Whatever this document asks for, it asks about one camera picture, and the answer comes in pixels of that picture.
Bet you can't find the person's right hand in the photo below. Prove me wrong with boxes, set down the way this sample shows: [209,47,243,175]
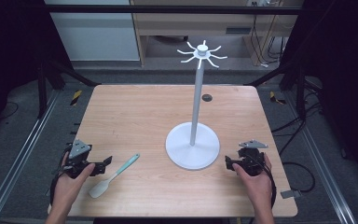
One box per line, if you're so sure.
[231,153,275,216]

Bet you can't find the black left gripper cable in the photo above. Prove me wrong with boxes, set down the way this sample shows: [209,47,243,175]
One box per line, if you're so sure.
[48,145,73,207]

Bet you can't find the black horizontal frame bar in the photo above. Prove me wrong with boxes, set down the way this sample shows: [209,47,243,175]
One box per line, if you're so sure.
[43,4,306,16]

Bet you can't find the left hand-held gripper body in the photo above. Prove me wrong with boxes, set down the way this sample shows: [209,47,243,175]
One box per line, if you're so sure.
[62,138,107,179]

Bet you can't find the white hook stand rack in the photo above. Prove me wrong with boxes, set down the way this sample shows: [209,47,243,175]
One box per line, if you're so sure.
[164,39,228,171]

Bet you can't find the black floor cable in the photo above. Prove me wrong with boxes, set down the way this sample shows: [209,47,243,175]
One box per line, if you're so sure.
[270,101,323,194]

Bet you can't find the aluminium floor rail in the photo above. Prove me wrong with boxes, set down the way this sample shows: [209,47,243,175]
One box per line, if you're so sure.
[0,89,61,224]
[282,91,358,224]

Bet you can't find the yellow black tape strip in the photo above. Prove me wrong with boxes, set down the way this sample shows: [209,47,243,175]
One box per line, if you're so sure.
[268,91,287,105]
[70,89,84,107]

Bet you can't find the white cabinet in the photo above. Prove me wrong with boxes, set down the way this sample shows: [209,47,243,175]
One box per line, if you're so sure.
[44,0,141,63]

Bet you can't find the white spatula with teal handle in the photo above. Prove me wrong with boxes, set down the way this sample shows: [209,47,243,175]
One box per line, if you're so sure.
[88,152,141,200]

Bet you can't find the grey metal bracket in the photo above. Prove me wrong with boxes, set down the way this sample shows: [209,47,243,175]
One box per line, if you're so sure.
[280,189,303,200]

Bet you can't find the person's left hand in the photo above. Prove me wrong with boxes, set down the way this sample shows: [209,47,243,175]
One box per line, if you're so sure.
[51,151,96,217]

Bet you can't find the black frame strut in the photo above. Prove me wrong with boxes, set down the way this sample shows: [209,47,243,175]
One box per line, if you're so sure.
[36,59,103,119]
[244,57,310,123]

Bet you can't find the hanging black cables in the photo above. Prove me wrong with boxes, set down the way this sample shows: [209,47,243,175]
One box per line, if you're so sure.
[249,13,290,69]

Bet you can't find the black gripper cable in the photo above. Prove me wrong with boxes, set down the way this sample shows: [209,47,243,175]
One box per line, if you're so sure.
[252,153,278,209]
[48,145,73,207]

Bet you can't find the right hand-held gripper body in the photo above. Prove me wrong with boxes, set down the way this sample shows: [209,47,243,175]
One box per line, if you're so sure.
[229,138,270,177]

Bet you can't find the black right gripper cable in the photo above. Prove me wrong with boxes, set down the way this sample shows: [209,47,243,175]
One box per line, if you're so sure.
[252,153,278,209]

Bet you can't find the white power strip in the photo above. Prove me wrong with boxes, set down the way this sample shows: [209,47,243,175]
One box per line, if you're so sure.
[250,0,282,7]

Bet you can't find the black curtain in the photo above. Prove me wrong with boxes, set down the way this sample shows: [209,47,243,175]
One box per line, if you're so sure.
[0,0,73,143]
[279,0,358,190]

